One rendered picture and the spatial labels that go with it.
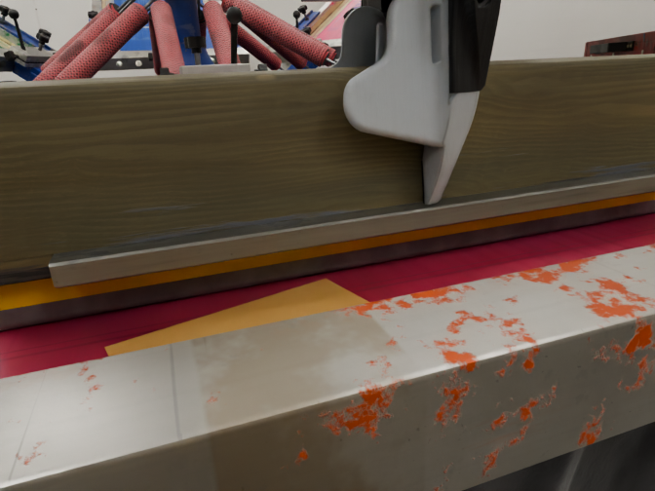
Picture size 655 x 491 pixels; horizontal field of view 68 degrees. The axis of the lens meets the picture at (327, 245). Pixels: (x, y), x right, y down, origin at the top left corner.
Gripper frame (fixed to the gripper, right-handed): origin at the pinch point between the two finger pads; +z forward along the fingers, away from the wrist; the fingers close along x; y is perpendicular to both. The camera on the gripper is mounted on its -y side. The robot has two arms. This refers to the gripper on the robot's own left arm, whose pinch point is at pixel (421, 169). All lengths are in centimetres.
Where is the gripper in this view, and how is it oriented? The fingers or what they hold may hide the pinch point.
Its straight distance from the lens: 26.3
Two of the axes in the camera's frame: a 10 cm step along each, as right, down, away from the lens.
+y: -9.4, 1.6, -3.0
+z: 0.5, 9.4, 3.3
